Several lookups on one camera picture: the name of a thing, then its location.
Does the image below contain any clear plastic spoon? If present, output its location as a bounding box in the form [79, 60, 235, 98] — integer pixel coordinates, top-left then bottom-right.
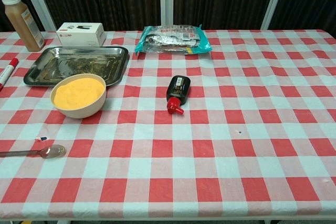
[0, 144, 66, 159]

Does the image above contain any brown juice bottle white cap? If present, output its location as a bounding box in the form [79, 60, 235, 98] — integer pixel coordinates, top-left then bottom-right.
[0, 0, 46, 52]

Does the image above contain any metal tray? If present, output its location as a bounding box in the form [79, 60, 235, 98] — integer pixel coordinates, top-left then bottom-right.
[23, 46, 130, 87]

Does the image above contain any white cardboard product box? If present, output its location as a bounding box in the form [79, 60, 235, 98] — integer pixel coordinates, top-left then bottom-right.
[56, 22, 107, 47]

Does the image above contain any red white checkered tablecloth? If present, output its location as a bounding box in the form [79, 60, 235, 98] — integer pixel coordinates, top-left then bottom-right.
[0, 29, 336, 221]

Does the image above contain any teal silver snack bag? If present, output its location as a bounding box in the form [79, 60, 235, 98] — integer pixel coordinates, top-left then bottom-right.
[134, 24, 213, 56]

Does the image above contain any white round bowl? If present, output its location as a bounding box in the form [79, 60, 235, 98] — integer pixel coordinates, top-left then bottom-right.
[50, 73, 107, 119]

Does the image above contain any red white marker pen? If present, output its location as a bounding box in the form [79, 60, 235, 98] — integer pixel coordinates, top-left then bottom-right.
[0, 58, 19, 92]

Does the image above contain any black bottle red cap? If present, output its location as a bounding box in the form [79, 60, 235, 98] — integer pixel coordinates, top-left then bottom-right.
[166, 75, 192, 115]

